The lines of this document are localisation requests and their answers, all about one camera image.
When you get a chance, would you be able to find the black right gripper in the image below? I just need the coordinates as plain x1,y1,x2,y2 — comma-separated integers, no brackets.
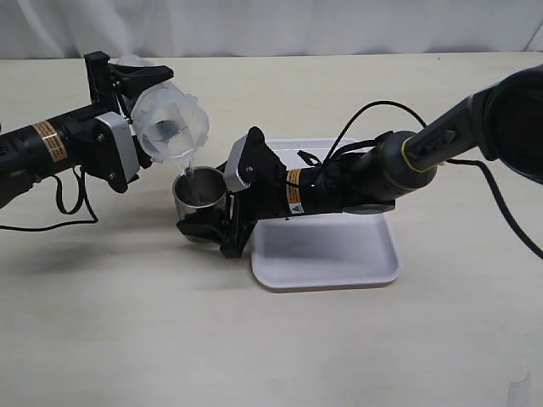
176,126,290,259

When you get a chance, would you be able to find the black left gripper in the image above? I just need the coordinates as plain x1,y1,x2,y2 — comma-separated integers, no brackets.
64,51,174,193

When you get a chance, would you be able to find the stainless steel cup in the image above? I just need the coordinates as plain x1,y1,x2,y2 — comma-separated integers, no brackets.
172,166,227,220

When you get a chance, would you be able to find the clear plastic measuring jug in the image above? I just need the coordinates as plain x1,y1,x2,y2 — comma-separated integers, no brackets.
114,55,210,168

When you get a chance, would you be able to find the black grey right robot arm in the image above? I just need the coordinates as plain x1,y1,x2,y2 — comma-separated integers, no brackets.
177,66,542,259

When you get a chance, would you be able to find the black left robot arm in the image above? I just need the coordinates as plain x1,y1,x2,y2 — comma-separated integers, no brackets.
1,51,174,205

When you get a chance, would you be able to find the white rectangular plastic tray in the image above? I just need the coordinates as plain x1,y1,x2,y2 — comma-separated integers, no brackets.
249,137,402,293

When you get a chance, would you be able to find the white backdrop curtain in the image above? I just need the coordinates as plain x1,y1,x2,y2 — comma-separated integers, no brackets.
1,1,542,59

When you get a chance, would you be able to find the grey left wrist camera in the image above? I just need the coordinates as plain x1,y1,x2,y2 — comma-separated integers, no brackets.
97,112,140,183

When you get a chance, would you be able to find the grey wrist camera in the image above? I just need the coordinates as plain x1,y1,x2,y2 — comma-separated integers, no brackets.
223,135,251,193
97,112,140,183

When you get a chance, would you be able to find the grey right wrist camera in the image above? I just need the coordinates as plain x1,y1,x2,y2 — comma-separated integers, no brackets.
223,135,251,193

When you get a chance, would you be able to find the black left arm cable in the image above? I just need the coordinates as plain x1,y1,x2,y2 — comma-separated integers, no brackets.
0,167,101,233

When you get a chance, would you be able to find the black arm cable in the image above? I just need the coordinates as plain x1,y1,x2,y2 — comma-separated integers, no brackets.
296,100,543,259
0,167,101,233

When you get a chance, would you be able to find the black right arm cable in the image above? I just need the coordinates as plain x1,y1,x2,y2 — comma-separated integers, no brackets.
296,100,543,259

